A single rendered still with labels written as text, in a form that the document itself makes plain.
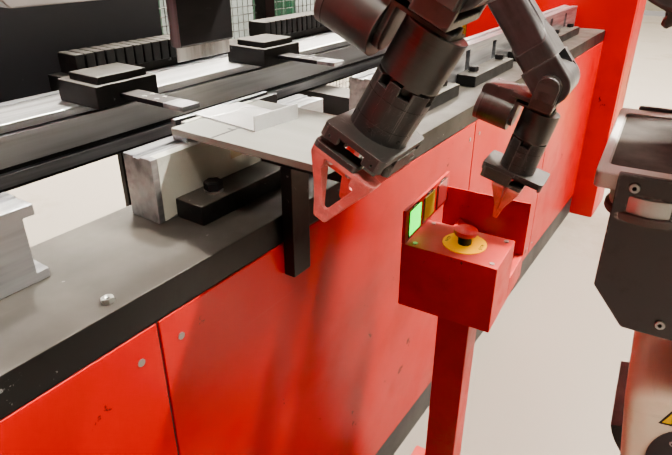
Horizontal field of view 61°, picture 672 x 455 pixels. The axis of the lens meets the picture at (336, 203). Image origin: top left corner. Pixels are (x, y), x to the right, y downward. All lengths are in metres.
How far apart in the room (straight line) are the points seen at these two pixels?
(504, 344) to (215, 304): 1.40
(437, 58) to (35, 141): 0.70
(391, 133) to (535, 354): 1.59
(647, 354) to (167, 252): 0.59
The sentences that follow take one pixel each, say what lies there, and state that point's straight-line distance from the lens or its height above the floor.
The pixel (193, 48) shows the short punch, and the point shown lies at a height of 1.10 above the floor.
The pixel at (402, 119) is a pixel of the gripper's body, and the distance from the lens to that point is 0.49.
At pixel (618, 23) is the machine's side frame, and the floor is 0.90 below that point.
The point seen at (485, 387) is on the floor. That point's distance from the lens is 1.86.
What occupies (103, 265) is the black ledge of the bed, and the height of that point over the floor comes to 0.87.
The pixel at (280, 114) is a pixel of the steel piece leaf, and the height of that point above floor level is 1.01.
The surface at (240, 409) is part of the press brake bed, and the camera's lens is 0.91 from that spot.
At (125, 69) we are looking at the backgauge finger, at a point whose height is 1.03.
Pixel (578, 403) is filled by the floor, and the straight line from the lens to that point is 1.90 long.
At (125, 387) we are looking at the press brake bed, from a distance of 0.72.
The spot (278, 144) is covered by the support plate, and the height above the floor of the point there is 1.00.
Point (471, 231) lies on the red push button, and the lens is 0.93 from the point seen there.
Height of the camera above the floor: 1.24
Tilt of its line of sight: 25 degrees down
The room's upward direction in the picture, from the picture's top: straight up
